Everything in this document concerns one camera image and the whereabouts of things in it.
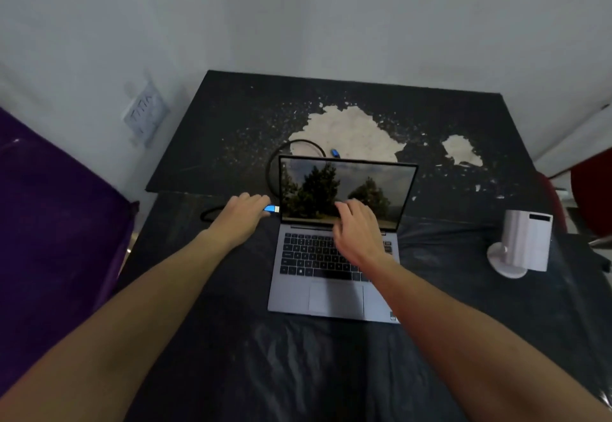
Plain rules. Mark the person's right hand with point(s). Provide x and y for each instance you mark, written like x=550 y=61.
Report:
x=358 y=235

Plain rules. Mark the person's left hand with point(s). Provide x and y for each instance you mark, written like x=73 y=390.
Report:
x=239 y=218

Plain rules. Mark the grey laptop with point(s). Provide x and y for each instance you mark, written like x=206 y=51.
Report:
x=311 y=292

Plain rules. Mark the white mini projector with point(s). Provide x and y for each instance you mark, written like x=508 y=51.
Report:
x=526 y=240

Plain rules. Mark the person's right forearm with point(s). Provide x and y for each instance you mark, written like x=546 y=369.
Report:
x=478 y=350

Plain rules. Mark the person's left forearm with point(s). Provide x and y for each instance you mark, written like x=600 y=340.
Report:
x=119 y=331

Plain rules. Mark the purple fabric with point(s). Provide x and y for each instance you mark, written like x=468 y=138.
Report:
x=52 y=245

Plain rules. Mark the paper note on wall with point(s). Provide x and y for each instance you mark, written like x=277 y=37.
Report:
x=146 y=113

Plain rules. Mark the red chair with metal frame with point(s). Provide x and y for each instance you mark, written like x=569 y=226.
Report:
x=593 y=187

